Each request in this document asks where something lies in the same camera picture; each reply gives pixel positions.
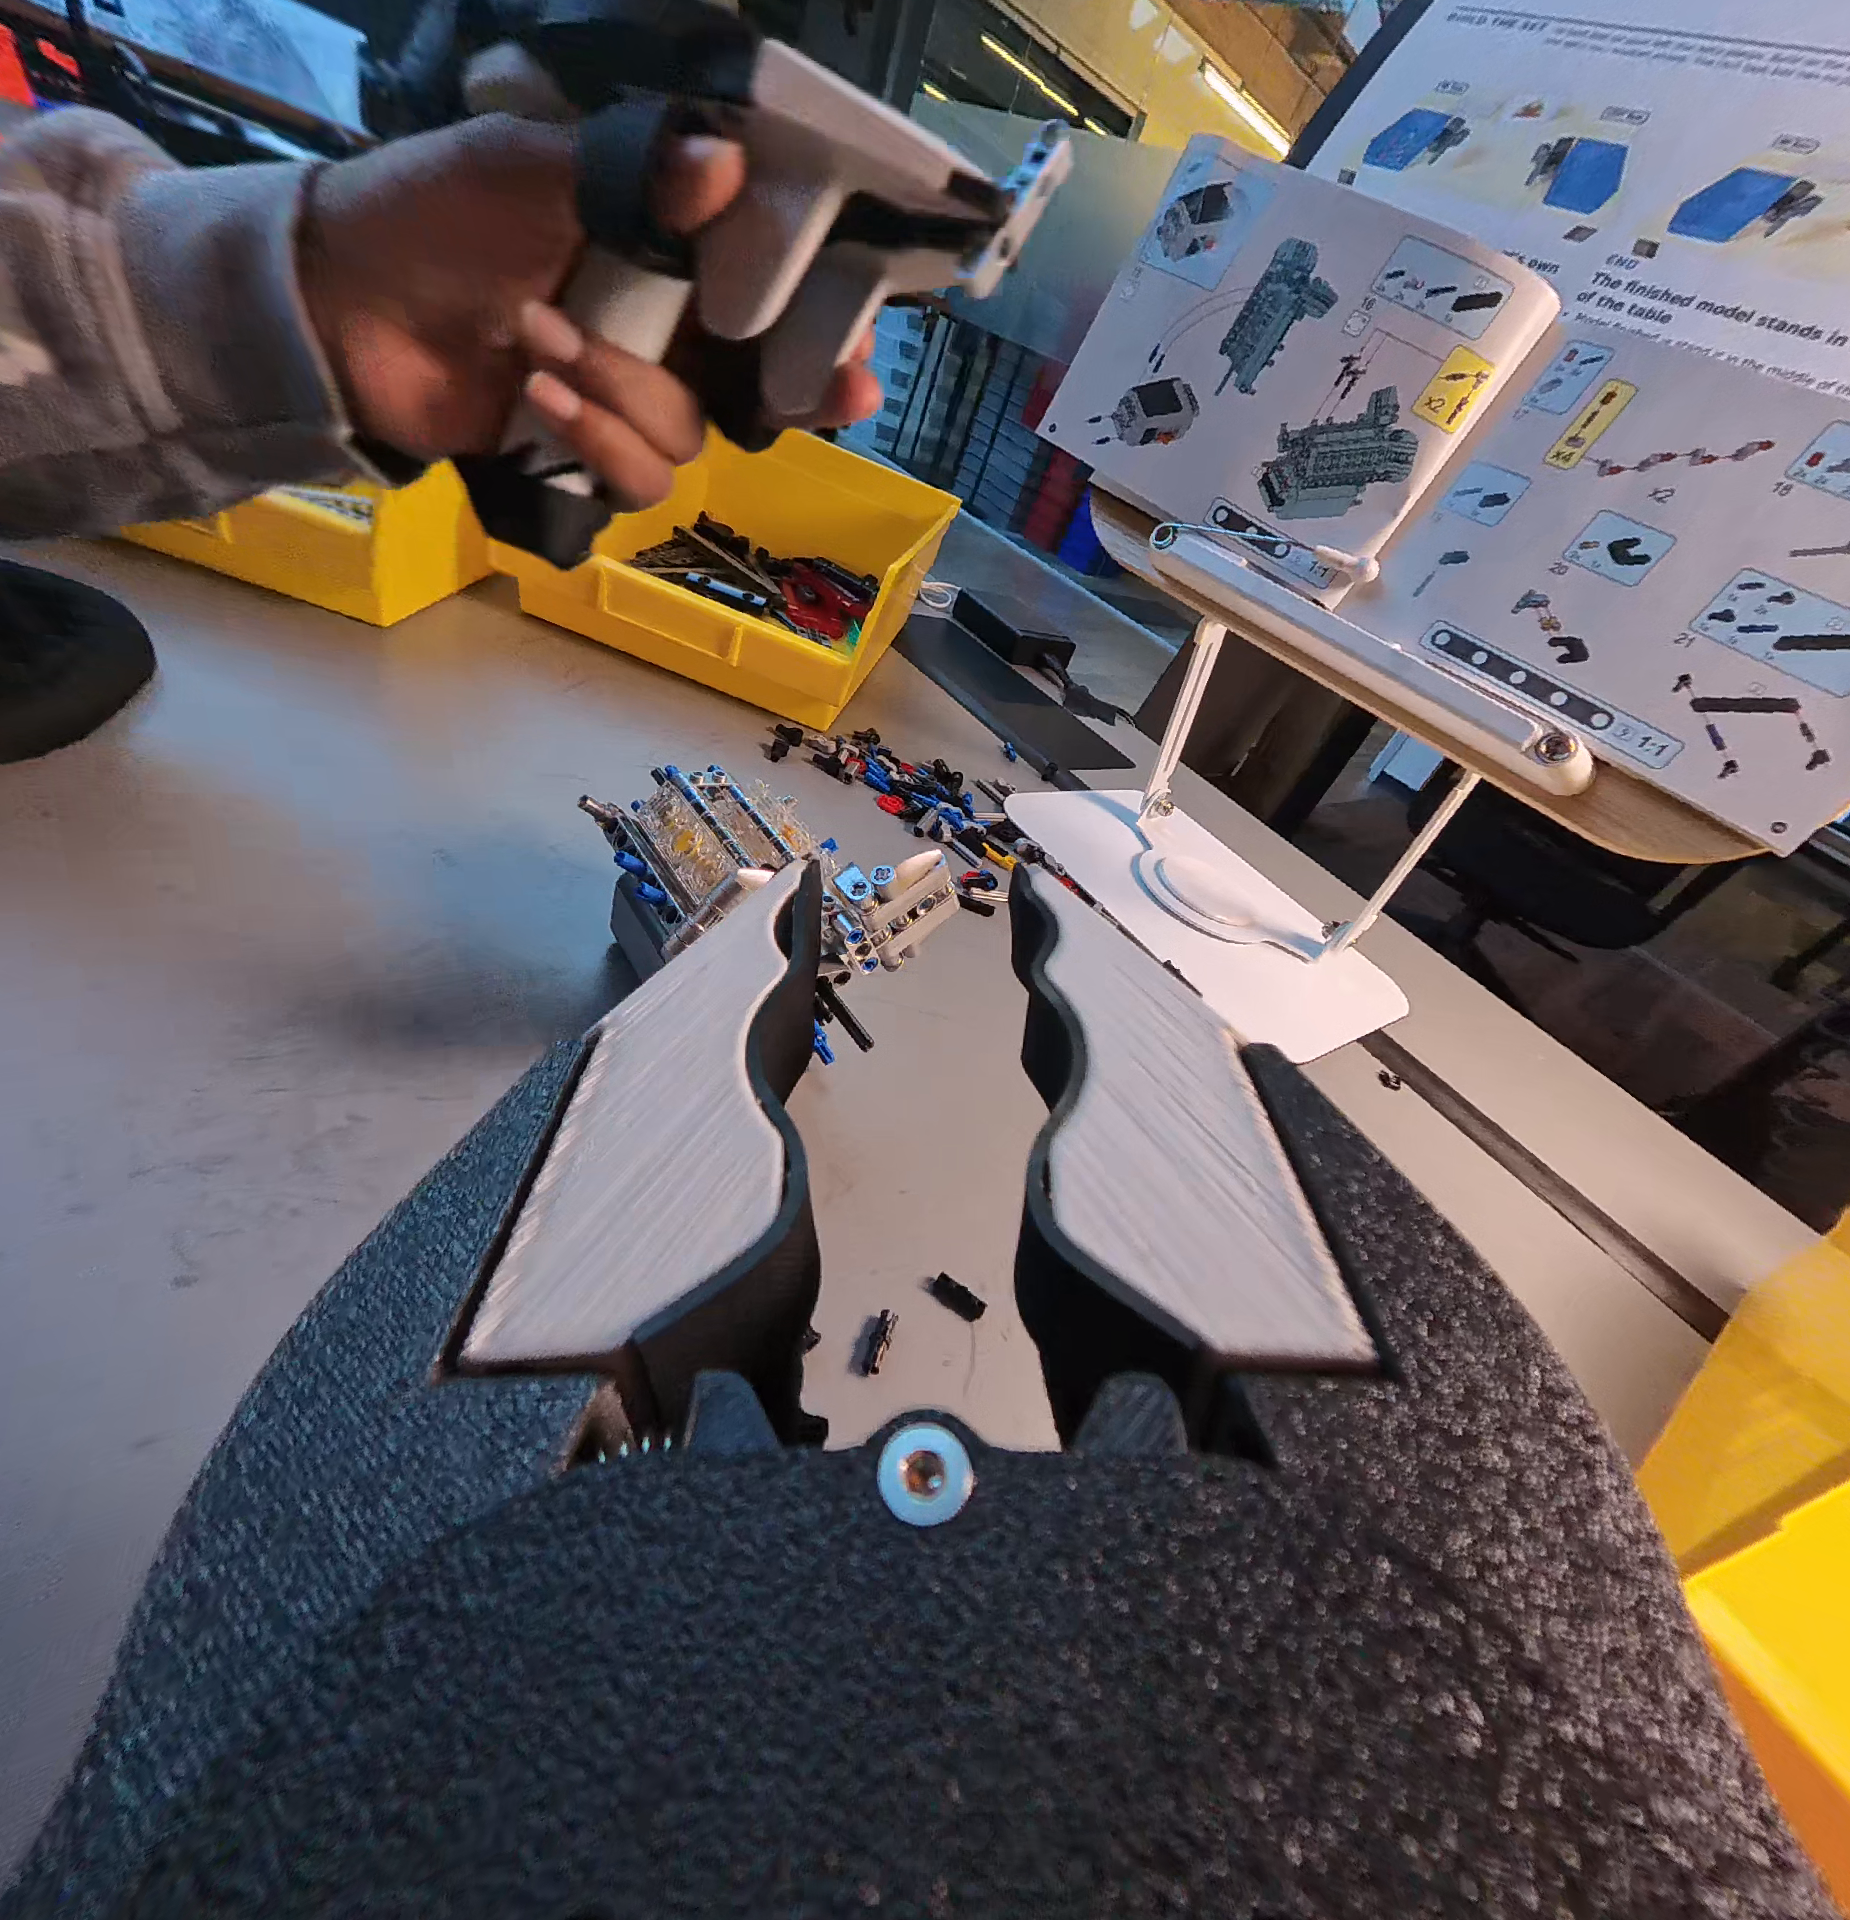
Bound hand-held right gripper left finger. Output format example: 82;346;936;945
452;861;828;1382

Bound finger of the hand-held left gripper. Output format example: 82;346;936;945
684;197;934;357
730;38;1076;308

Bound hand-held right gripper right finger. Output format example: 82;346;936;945
1007;866;1383;1379

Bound grey brick engine model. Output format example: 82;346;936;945
582;766;1004;1060

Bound yellow plastic bin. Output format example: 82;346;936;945
491;429;967;738
116;451;495;633

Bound person's left forearm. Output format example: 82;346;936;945
0;105;423;549

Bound person's left hand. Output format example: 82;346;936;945
294;105;891;518

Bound white booklet stand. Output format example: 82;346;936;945
1001;512;1606;1068

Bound black and red brick parts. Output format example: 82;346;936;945
632;518;884;655

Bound black power adapter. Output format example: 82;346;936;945
949;592;1079;680

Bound pile of colourful brick parts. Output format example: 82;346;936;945
761;720;1094;908

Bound black mesh chair pad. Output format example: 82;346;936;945
0;550;158;770

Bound yellow plastic crate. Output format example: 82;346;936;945
1632;1186;1850;1920

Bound instruction booklet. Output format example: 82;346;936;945
1039;0;1850;873

